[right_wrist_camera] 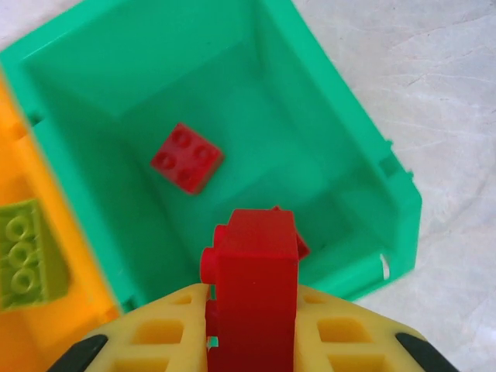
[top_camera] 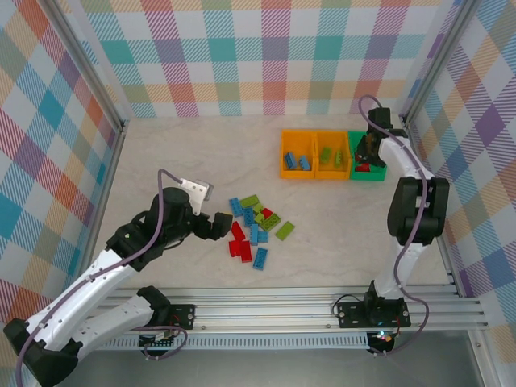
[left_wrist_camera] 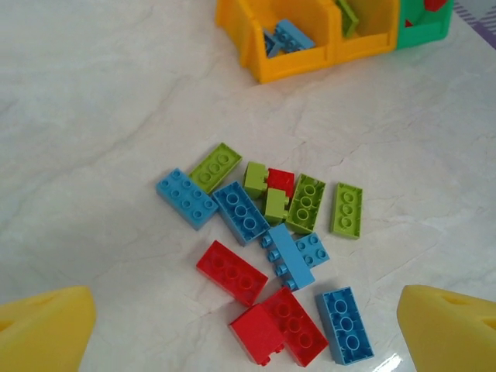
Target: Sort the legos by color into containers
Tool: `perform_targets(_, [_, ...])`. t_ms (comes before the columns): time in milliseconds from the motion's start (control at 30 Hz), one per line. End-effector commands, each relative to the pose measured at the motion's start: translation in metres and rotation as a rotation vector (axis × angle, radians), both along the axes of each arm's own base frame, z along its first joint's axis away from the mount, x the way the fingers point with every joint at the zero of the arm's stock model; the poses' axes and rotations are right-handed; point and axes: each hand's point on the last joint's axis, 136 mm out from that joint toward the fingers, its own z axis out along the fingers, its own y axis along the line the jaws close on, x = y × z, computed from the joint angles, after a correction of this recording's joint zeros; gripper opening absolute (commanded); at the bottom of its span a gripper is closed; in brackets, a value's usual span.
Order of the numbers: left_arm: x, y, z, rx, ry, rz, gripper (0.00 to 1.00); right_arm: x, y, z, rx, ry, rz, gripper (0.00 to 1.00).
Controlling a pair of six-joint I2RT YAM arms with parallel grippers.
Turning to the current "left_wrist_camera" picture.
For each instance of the small blue lego brick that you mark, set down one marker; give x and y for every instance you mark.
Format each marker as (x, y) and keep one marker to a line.
(314, 250)

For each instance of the small red lego brick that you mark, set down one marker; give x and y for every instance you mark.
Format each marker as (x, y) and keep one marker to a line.
(411, 22)
(281, 180)

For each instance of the green plastic bin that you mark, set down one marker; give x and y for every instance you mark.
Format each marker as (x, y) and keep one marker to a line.
(422, 35)

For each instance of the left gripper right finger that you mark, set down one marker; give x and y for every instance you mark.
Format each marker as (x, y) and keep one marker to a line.
(453, 337)

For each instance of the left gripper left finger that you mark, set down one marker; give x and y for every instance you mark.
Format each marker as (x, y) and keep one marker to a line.
(38, 333)

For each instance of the small green lego brick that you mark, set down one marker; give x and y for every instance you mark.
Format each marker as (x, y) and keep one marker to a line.
(276, 205)
(255, 180)

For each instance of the orange plastic bin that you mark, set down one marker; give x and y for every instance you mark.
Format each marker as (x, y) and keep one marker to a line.
(294, 66)
(364, 48)

